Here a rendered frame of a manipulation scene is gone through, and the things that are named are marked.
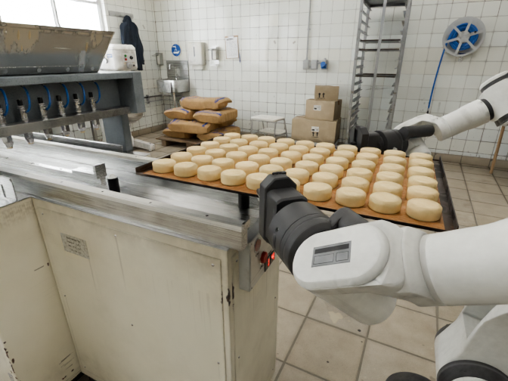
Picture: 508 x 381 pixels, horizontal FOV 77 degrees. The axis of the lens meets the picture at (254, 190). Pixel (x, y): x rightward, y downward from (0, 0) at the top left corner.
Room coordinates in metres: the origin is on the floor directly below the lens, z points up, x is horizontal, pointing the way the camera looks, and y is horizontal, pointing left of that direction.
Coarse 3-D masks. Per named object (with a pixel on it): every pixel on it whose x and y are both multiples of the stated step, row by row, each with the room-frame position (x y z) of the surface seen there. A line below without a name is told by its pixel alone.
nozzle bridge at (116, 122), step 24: (120, 72) 1.31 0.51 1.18; (0, 96) 0.97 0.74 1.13; (24, 96) 1.03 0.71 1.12; (72, 96) 1.17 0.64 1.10; (96, 96) 1.26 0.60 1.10; (120, 96) 1.36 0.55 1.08; (48, 120) 1.03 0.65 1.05; (72, 120) 1.10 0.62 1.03; (120, 120) 1.39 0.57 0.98; (120, 144) 1.40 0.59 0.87
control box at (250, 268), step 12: (252, 228) 0.70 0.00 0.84; (252, 240) 0.65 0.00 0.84; (264, 240) 0.70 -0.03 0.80; (240, 252) 0.64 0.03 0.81; (252, 252) 0.64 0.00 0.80; (240, 264) 0.64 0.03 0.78; (252, 264) 0.64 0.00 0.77; (264, 264) 0.71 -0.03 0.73; (240, 276) 0.64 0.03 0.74; (252, 276) 0.64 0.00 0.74; (240, 288) 0.64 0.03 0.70
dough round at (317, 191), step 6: (306, 186) 0.53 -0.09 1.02; (312, 186) 0.53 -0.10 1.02; (318, 186) 0.53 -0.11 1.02; (324, 186) 0.53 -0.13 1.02; (330, 186) 0.53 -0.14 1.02; (306, 192) 0.52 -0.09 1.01; (312, 192) 0.51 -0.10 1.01; (318, 192) 0.51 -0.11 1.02; (324, 192) 0.51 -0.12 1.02; (330, 192) 0.52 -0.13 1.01; (312, 198) 0.51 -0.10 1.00; (318, 198) 0.51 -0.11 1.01; (324, 198) 0.51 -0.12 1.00
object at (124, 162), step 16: (0, 144) 1.47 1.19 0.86; (16, 144) 1.41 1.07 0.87; (32, 144) 1.36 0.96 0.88; (48, 144) 1.31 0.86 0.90; (64, 144) 1.29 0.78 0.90; (80, 160) 1.24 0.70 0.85; (96, 160) 1.20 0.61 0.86; (112, 160) 1.16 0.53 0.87; (128, 160) 1.12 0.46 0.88; (144, 160) 1.09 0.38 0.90
